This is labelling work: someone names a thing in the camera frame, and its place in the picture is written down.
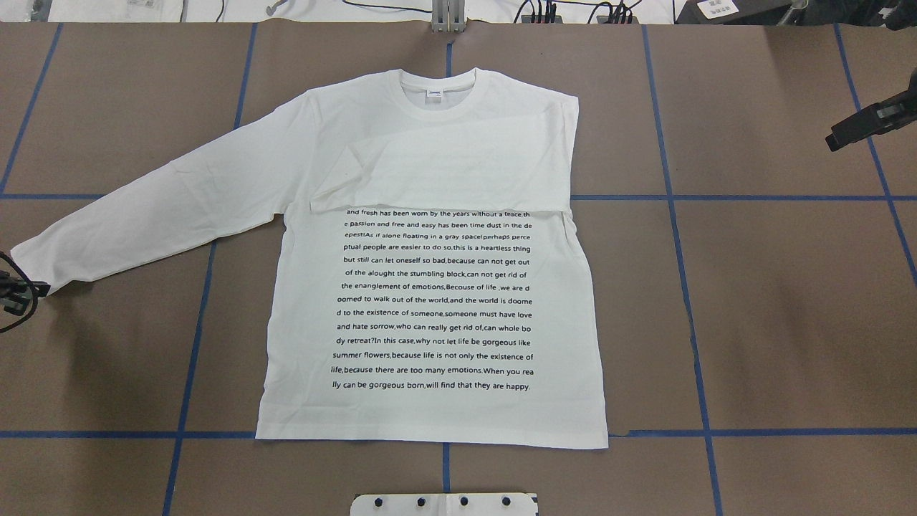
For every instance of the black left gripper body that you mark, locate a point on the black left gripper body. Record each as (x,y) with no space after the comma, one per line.
(29,289)

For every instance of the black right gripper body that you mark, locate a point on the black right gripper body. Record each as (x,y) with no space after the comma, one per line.
(863,125)

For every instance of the white long-sleeve printed shirt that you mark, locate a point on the white long-sleeve printed shirt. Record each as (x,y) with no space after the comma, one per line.
(430,283)

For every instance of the black box with white label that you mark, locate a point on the black box with white label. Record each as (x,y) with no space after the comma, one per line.
(732,12)

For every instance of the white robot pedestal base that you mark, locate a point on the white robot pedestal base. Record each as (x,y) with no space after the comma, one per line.
(488,503)

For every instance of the aluminium frame post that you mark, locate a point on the aluminium frame post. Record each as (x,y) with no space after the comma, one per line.
(448,16)

